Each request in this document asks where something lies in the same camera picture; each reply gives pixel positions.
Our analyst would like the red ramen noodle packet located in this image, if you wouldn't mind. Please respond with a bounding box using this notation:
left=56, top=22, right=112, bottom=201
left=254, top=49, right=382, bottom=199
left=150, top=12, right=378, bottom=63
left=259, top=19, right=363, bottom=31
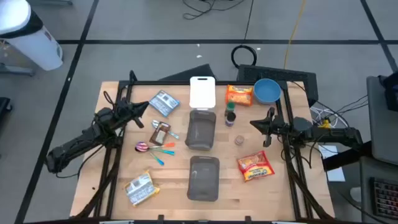
left=236, top=150, right=276, bottom=183

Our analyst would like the silver spoon light-blue handle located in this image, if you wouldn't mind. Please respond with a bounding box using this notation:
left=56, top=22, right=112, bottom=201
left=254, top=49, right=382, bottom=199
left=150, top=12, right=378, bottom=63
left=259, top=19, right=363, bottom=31
left=151, top=119, right=180, bottom=140

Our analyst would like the white computer mouse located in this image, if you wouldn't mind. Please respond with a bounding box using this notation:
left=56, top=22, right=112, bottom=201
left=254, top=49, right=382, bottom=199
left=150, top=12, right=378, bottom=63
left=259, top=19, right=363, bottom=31
left=349, top=186, right=363, bottom=203

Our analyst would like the yellow floor cable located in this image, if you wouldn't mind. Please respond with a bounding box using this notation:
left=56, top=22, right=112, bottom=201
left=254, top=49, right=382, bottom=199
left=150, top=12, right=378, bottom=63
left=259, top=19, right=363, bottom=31
left=283, top=0, right=307, bottom=70

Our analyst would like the backlit computer keyboard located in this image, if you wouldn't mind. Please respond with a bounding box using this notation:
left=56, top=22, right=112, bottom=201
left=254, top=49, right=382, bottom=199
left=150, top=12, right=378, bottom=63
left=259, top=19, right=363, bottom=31
left=369, top=177, right=398, bottom=220

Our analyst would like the black box on desk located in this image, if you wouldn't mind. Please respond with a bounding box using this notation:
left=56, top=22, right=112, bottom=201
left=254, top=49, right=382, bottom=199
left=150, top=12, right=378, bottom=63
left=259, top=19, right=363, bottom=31
left=379, top=71, right=398, bottom=112

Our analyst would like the tangled black floor cable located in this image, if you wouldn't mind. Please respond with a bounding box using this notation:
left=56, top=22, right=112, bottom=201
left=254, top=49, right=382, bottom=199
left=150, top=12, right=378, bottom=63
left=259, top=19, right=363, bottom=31
left=182, top=0, right=246, bottom=20

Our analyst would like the white paper sheet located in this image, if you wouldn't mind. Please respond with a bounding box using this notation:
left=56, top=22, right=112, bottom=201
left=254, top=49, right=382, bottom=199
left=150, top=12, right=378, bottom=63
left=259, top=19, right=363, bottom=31
left=318, top=144, right=346, bottom=183

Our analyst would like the brown snack bar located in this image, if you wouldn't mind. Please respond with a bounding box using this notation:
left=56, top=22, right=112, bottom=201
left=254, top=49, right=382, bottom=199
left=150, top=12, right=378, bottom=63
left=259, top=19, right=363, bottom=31
left=149, top=121, right=172, bottom=146

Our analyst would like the coiled black floor cable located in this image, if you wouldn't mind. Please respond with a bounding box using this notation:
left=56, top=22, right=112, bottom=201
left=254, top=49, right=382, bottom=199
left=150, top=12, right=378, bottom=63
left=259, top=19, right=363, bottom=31
left=230, top=0, right=258, bottom=69

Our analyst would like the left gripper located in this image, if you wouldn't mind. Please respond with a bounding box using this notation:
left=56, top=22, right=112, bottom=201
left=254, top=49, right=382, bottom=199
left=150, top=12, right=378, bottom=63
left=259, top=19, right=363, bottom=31
left=116, top=96, right=150, bottom=129

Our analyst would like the orange ramen noodle packet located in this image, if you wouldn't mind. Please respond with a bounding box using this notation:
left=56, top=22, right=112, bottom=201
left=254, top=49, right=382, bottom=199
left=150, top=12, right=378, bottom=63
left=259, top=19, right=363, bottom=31
left=225, top=84, right=254, bottom=107

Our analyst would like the black perforated panel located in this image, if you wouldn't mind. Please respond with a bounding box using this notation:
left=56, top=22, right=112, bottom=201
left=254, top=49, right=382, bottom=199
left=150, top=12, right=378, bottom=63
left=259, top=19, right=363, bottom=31
left=236, top=64, right=320, bottom=108

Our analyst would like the iridescent spoon teal handle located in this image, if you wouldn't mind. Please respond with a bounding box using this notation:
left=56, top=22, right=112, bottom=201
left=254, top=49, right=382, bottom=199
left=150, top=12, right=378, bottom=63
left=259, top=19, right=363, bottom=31
left=135, top=141, right=176, bottom=156

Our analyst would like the purple label garlic powder jar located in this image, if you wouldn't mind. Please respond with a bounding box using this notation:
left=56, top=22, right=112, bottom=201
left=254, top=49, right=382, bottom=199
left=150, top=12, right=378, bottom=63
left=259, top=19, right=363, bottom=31
left=224, top=111, right=237, bottom=128

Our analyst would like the yellow white food packet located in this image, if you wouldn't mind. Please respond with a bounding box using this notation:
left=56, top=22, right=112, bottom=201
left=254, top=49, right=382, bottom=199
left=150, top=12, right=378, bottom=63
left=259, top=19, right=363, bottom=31
left=124, top=169, right=161, bottom=207

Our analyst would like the blue bowl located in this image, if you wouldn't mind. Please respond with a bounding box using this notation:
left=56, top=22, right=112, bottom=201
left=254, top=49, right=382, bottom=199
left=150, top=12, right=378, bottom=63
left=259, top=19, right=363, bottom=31
left=253, top=78, right=282, bottom=105

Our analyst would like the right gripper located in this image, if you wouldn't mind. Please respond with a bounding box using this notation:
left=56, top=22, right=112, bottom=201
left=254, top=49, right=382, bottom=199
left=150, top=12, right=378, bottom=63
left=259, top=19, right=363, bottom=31
left=250, top=107, right=289, bottom=147

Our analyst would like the white trash can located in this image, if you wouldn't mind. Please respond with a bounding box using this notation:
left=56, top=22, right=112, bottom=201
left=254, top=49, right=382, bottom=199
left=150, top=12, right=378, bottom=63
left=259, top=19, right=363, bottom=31
left=0, top=0, right=63, bottom=72

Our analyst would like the white plastic bin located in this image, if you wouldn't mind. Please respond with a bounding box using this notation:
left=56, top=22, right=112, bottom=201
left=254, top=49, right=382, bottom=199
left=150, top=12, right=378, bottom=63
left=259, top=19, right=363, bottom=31
left=189, top=76, right=216, bottom=110

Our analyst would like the blue-grey food packet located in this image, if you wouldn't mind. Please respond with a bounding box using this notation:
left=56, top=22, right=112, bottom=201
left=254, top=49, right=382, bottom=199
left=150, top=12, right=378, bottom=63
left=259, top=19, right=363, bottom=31
left=148, top=90, right=181, bottom=118

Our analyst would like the grey transparent plastic bin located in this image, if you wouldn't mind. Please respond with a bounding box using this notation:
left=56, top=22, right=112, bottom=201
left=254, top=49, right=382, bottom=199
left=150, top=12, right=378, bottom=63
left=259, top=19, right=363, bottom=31
left=187, top=155, right=221, bottom=202
left=185, top=109, right=217, bottom=152

